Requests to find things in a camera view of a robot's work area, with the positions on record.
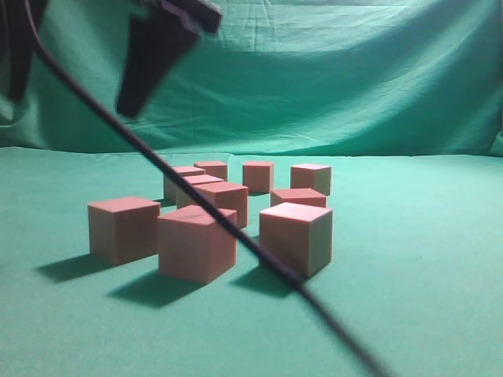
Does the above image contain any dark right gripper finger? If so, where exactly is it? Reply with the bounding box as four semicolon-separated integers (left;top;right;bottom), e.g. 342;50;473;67
1;1;33;102

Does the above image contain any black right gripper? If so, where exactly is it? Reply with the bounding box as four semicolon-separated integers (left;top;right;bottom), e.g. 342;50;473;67
116;1;223;117

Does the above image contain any pink cube moved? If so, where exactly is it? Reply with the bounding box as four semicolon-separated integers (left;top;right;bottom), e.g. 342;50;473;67
290;163;332;196
193;161;228;181
175;174;224;209
259;202;333;278
243;161;274;194
163;166;206;203
270;188;327;207
194;181;248;229

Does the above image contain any pink cube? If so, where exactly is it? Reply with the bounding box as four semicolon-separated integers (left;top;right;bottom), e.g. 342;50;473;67
156;205;237;284
87;197;160;265

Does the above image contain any black cable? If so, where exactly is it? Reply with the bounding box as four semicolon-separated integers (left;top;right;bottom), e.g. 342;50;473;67
23;0;394;377

